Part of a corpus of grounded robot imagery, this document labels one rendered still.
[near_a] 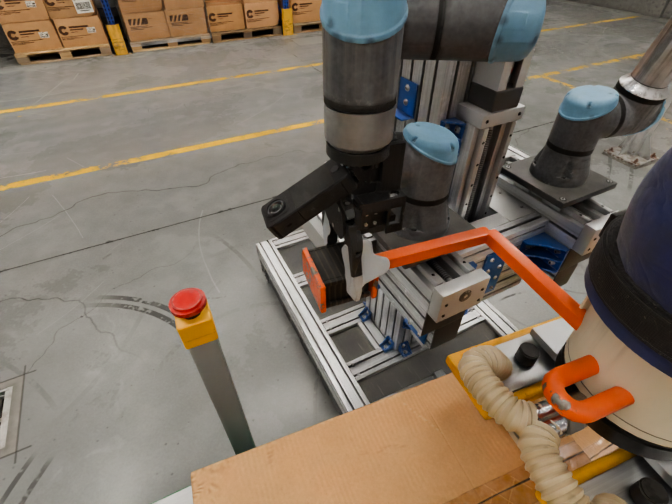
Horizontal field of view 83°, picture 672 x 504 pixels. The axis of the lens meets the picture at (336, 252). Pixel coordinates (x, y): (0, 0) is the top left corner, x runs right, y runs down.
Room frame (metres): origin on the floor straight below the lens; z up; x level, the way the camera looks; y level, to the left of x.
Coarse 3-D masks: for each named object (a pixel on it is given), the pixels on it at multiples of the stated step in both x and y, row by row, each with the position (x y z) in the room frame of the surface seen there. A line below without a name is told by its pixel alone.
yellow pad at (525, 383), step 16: (512, 336) 0.36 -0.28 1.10; (528, 336) 0.35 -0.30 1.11; (464, 352) 0.33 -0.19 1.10; (512, 352) 0.32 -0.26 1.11; (528, 352) 0.31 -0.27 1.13; (544, 352) 0.32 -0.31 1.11; (528, 368) 0.30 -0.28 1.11; (544, 368) 0.30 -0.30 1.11; (512, 384) 0.27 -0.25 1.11; (528, 384) 0.27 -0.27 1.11; (528, 400) 0.25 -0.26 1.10
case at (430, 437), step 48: (432, 384) 0.36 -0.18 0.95; (336, 432) 0.27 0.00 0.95; (384, 432) 0.27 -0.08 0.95; (432, 432) 0.27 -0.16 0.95; (480, 432) 0.27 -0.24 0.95; (192, 480) 0.20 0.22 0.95; (240, 480) 0.20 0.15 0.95; (288, 480) 0.20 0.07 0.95; (336, 480) 0.20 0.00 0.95; (384, 480) 0.20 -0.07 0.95; (432, 480) 0.20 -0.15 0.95; (480, 480) 0.20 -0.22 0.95; (528, 480) 0.20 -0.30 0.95
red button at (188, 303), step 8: (192, 288) 0.52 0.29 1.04; (176, 296) 0.50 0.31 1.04; (184, 296) 0.50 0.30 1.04; (192, 296) 0.50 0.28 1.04; (200, 296) 0.50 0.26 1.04; (176, 304) 0.48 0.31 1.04; (184, 304) 0.48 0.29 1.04; (192, 304) 0.48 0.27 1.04; (200, 304) 0.48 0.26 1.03; (176, 312) 0.46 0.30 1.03; (184, 312) 0.46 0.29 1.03; (192, 312) 0.46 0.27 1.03; (200, 312) 0.49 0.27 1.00
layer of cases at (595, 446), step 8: (576, 432) 0.45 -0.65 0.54; (584, 432) 0.45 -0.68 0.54; (592, 432) 0.45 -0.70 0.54; (576, 440) 0.42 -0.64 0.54; (584, 440) 0.42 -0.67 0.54; (592, 440) 0.42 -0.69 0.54; (600, 440) 0.42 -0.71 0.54; (584, 448) 0.40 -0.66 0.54; (592, 448) 0.40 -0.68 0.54; (600, 448) 0.40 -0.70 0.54; (608, 448) 0.40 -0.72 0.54; (616, 448) 0.40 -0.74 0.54; (592, 456) 0.38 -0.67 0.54; (600, 456) 0.38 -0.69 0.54
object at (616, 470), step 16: (592, 464) 0.17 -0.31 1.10; (608, 464) 0.17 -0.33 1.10; (624, 464) 0.17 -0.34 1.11; (640, 464) 0.17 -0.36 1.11; (592, 480) 0.15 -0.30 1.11; (608, 480) 0.15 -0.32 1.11; (624, 480) 0.15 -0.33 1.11; (640, 480) 0.15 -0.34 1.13; (656, 480) 0.15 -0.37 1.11; (592, 496) 0.14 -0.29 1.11; (624, 496) 0.14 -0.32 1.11; (640, 496) 0.13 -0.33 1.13; (656, 496) 0.13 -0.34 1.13
